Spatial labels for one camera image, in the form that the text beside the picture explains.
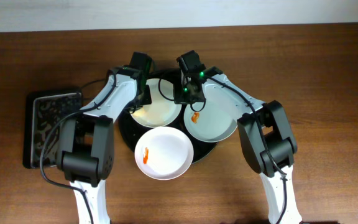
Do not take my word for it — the white plate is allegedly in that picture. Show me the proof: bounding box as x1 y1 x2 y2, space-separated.
131 78 181 128
134 127 194 180
183 84 239 142

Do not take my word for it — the white plate bottom front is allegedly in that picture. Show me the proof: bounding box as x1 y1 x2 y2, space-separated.
134 127 194 180

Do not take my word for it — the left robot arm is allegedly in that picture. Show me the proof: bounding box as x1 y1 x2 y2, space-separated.
56 52 152 223

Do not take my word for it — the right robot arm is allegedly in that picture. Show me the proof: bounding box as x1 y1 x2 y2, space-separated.
173 50 303 224

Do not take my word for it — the round black serving tray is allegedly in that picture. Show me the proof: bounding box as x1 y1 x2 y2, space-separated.
117 68 218 164

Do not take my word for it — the black rectangular sponge tray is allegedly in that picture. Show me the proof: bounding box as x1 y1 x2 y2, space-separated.
22 88 83 169

